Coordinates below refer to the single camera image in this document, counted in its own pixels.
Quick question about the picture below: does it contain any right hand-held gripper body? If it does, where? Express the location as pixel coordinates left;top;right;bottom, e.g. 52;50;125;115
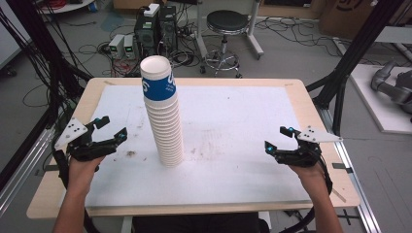
274;125;344;168

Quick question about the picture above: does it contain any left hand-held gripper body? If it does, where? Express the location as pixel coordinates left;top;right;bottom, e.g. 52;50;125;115
53;116;119;162

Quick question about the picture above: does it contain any stack of white paper cups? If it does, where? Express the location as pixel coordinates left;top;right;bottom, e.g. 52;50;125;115
139;54;185;168

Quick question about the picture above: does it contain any person's right hand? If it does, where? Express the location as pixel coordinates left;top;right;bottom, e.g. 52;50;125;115
287;160;328;199

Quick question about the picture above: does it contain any person's left hand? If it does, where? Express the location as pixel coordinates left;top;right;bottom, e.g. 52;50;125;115
67;154;105;197

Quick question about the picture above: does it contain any white table mat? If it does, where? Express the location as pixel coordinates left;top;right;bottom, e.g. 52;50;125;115
85;84;313;208

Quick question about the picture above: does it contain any white floor platform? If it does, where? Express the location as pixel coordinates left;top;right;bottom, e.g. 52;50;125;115
349;63;412;135

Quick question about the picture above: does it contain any grey power supply unit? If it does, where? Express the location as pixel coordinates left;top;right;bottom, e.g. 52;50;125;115
108;33;126;60
123;34;138;60

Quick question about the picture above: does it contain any black computer tower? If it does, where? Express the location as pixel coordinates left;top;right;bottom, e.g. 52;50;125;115
133;13;160;58
158;5;179;53

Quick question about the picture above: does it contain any person's black clothing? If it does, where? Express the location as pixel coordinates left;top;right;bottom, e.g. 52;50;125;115
131;212;270;233

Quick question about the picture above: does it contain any white round table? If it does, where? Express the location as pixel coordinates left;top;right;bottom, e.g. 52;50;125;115
38;0;97;16

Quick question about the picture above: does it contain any white power adapter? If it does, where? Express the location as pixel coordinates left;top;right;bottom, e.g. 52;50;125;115
143;3;161;18

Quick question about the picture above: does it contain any brown cardboard box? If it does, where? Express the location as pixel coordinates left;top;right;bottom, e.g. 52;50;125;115
318;0;412;42

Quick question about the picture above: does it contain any black round stool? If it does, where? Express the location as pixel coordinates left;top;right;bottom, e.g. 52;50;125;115
199;9;251;80

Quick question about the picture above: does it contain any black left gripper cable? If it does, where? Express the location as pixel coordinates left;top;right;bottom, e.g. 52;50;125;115
51;141;100;233

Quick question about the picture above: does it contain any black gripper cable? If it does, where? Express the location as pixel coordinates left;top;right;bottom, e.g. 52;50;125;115
51;141;100;233
280;154;334;233

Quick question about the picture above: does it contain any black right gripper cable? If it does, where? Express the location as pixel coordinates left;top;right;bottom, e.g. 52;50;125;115
280;154;334;233

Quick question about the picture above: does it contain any aluminium rail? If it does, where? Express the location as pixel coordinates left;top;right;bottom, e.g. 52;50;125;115
0;126;56;218
315;106;384;233

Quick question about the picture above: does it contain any black frame with cable bundle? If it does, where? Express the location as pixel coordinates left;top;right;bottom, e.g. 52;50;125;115
0;0;95;131

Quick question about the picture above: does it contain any black metal frame stand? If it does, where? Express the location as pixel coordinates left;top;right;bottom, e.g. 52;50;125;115
305;0;407;138

